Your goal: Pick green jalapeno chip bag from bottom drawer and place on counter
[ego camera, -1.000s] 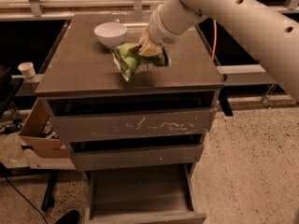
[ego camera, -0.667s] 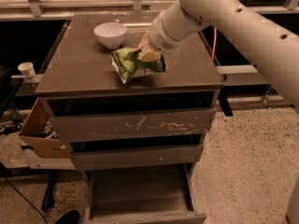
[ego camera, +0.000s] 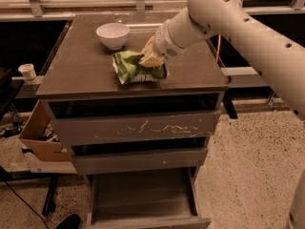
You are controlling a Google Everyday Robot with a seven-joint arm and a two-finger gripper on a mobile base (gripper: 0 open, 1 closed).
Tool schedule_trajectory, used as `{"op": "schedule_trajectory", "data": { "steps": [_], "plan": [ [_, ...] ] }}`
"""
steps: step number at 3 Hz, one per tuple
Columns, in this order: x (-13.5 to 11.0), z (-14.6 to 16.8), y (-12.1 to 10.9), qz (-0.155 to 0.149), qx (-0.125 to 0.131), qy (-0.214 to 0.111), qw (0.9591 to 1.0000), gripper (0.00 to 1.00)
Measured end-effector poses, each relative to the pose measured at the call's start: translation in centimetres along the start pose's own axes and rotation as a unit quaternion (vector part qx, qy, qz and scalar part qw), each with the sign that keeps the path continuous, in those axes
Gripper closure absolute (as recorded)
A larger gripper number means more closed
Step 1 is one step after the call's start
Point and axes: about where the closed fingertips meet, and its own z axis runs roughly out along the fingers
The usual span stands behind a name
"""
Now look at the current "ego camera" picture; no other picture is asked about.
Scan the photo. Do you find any green jalapeno chip bag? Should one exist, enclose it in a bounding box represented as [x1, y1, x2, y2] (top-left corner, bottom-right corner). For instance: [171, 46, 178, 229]
[112, 51, 168, 85]

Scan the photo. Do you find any grey drawer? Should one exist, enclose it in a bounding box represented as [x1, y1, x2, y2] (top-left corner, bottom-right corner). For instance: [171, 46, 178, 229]
[51, 94, 220, 146]
[86, 168, 211, 229]
[72, 137, 209, 175]

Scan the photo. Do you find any grey bottom drawer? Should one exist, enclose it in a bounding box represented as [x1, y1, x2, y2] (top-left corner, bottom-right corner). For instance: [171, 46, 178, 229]
[86, 168, 211, 229]

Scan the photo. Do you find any white paper cup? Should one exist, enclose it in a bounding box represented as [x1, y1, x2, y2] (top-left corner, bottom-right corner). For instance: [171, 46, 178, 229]
[18, 63, 37, 83]

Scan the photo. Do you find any black cable on floor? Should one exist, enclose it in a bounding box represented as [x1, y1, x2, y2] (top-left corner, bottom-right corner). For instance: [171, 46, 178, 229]
[0, 175, 51, 229]

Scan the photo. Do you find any grey middle drawer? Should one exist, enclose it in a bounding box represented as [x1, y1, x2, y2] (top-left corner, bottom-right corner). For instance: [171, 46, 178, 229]
[72, 137, 209, 175]

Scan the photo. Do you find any grey drawer cabinet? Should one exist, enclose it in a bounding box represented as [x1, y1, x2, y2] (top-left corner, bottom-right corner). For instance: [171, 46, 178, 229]
[35, 11, 230, 229]

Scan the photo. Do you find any orange cable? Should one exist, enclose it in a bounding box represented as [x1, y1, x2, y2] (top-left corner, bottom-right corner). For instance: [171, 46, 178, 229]
[214, 34, 222, 63]

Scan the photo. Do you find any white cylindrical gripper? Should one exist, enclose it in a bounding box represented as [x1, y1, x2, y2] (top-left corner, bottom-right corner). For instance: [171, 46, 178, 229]
[139, 19, 190, 68]

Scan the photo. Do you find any metal rail beam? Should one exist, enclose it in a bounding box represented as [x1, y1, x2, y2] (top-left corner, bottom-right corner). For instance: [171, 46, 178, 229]
[221, 67, 268, 88]

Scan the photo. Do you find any black stand leg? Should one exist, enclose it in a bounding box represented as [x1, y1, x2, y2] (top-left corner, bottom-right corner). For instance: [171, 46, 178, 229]
[42, 175, 58, 217]

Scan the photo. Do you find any grey top drawer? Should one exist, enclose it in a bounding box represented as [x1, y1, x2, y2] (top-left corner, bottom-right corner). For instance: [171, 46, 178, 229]
[51, 94, 220, 146]

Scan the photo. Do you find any white ceramic bowl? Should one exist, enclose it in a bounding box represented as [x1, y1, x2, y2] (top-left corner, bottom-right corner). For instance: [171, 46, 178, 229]
[96, 23, 130, 50]

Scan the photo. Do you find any brown cardboard box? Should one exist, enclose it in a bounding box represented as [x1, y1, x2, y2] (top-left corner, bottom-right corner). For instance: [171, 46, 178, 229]
[19, 101, 71, 162]

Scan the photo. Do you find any black shoe tip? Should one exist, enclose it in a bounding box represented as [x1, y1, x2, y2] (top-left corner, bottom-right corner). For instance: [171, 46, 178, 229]
[55, 214, 81, 229]

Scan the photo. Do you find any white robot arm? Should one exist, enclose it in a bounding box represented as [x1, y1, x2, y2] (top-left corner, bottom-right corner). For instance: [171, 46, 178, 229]
[145, 0, 305, 229]

